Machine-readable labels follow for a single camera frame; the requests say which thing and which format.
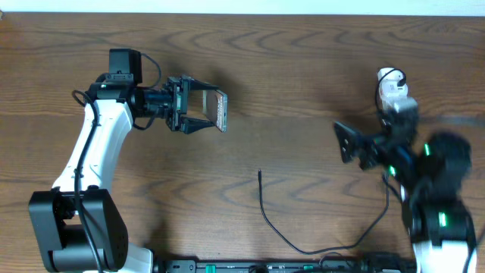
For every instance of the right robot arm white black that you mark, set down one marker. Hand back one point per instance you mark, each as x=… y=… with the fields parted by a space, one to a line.
x=439 y=226

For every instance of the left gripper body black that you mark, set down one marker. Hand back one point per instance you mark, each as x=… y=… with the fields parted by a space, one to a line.
x=170 y=103

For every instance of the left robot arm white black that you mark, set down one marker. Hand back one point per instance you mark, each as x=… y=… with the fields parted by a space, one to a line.
x=77 y=225

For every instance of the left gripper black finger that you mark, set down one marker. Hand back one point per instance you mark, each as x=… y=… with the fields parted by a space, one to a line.
x=195 y=84
x=191 y=125

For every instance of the white power strip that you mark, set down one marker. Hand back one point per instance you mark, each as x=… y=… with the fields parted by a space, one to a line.
x=391 y=86

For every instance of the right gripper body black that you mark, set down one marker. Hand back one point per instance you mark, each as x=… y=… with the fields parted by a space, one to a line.
x=376 y=157

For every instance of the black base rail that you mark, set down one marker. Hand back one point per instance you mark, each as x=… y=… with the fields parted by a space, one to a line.
x=329 y=263

